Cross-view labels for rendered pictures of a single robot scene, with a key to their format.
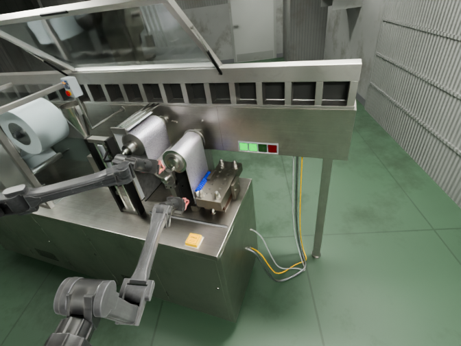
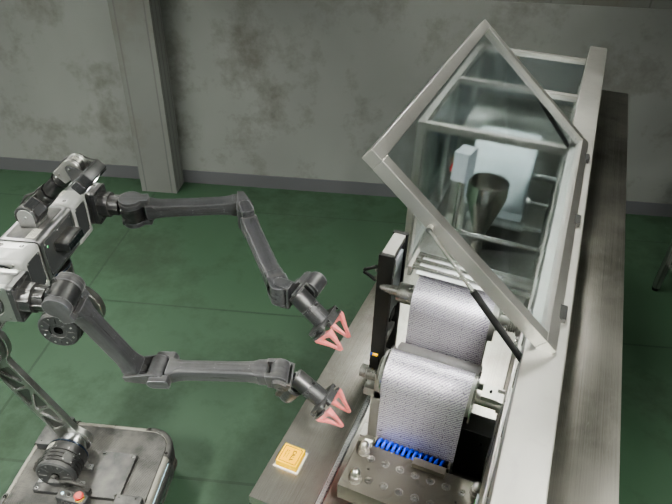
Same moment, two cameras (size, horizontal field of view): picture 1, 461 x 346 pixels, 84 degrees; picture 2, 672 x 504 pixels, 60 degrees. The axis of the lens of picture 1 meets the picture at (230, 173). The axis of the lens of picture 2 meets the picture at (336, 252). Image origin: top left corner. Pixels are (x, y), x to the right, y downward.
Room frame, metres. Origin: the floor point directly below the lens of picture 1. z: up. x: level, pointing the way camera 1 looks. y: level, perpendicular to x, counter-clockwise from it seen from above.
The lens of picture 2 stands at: (1.00, -0.88, 2.49)
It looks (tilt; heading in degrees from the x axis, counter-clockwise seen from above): 35 degrees down; 87
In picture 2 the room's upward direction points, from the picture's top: 2 degrees clockwise
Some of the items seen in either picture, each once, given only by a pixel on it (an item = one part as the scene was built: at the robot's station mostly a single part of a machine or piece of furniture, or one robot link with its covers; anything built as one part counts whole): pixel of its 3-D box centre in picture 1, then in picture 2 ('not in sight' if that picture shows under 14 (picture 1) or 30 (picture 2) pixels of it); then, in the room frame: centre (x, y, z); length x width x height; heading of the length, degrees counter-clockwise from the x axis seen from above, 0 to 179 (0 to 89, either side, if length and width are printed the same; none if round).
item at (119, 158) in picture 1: (123, 167); (299, 288); (0.97, 0.46, 1.42); 0.12 x 0.12 x 0.09; 62
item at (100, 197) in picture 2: not in sight; (109, 204); (0.31, 0.87, 1.45); 0.09 x 0.08 x 0.12; 83
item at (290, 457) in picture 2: (193, 239); (290, 457); (0.94, 0.25, 0.91); 0.07 x 0.07 x 0.02; 65
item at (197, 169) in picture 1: (197, 169); (417, 429); (1.30, 0.19, 1.12); 0.23 x 0.01 x 0.18; 155
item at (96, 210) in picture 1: (84, 187); (456, 287); (1.64, 1.14, 0.88); 2.52 x 0.66 x 0.04; 65
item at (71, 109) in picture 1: (73, 108); not in sight; (1.61, 0.91, 1.50); 0.14 x 0.14 x 0.06
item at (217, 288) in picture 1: (108, 226); not in sight; (1.65, 1.13, 0.43); 2.52 x 0.64 x 0.86; 65
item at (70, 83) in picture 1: (70, 87); not in sight; (1.47, 0.79, 1.66); 0.07 x 0.07 x 0.10; 53
